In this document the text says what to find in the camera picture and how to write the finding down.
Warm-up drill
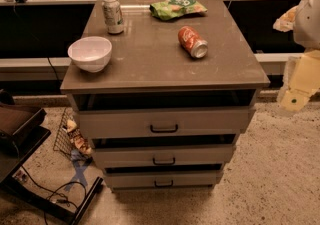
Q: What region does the top grey drawer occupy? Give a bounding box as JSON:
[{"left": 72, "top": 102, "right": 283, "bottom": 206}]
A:
[{"left": 75, "top": 107, "right": 255, "bottom": 139}]

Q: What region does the green white soda can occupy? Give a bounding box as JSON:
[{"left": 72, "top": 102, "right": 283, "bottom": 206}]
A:
[{"left": 102, "top": 0, "right": 124, "bottom": 34}]

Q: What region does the black cart stand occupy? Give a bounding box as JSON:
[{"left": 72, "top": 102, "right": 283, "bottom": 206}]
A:
[{"left": 0, "top": 89, "right": 102, "bottom": 225}]

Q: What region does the bottom grey drawer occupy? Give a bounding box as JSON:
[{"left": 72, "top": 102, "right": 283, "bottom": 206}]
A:
[{"left": 104, "top": 170, "right": 223, "bottom": 190}]

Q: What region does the black floor cable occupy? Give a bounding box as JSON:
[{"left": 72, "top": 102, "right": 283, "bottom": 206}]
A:
[{"left": 19, "top": 165, "right": 88, "bottom": 225}]

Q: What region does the white bowl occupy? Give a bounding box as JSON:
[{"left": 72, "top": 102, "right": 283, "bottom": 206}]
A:
[{"left": 68, "top": 36, "right": 112, "bottom": 73}]

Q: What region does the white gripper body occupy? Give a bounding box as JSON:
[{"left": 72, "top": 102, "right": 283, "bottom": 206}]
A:
[{"left": 293, "top": 0, "right": 320, "bottom": 49}]

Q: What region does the wire basket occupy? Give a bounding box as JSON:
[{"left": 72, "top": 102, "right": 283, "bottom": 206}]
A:
[{"left": 53, "top": 108, "right": 74, "bottom": 160}]

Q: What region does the middle grey drawer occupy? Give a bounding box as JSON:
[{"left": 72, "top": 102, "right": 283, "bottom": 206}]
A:
[{"left": 93, "top": 144, "right": 234, "bottom": 168}]

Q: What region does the green chip bag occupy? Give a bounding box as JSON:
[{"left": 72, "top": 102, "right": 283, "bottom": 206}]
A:
[{"left": 149, "top": 0, "right": 207, "bottom": 21}]

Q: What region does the orange coke can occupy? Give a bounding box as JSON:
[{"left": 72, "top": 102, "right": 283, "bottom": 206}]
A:
[{"left": 178, "top": 26, "right": 208, "bottom": 59}]

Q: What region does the grey drawer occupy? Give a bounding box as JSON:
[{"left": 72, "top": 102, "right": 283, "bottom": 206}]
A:
[
  {"left": 104, "top": 170, "right": 223, "bottom": 190},
  {"left": 93, "top": 144, "right": 234, "bottom": 168},
  {"left": 75, "top": 107, "right": 255, "bottom": 139}
]

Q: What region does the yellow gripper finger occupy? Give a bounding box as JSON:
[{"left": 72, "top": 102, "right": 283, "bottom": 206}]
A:
[
  {"left": 273, "top": 6, "right": 297, "bottom": 32},
  {"left": 277, "top": 50, "right": 320, "bottom": 112}
]

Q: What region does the snack bag in basket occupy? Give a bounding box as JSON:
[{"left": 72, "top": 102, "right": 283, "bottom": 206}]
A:
[{"left": 66, "top": 119, "right": 92, "bottom": 155}]

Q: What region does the grey drawer cabinet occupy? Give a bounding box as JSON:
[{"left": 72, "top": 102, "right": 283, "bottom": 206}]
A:
[{"left": 61, "top": 0, "right": 269, "bottom": 176}]

